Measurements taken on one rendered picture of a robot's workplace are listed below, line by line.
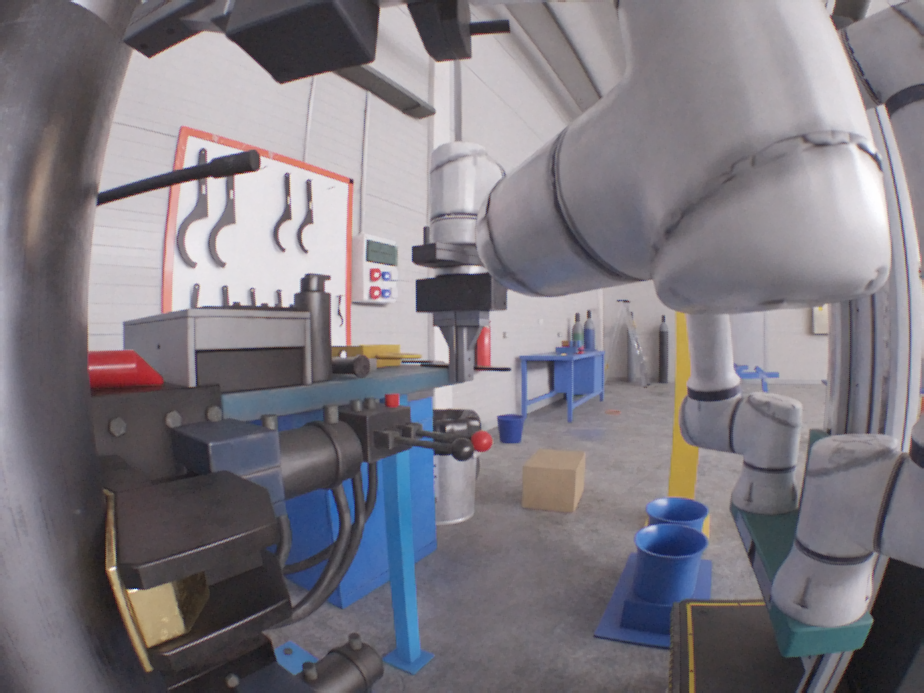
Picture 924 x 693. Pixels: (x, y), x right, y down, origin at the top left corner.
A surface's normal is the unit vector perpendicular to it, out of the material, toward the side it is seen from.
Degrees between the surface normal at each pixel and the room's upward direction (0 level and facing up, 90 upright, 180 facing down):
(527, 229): 111
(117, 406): 90
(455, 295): 90
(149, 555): 0
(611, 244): 141
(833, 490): 89
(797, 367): 90
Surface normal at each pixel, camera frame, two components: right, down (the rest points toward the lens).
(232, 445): 0.86, 0.00
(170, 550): -0.01, -1.00
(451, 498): 0.29, 0.07
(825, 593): -0.65, -0.35
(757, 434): -0.87, 0.01
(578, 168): -0.95, 0.12
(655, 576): -0.67, 0.03
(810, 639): -0.40, 0.03
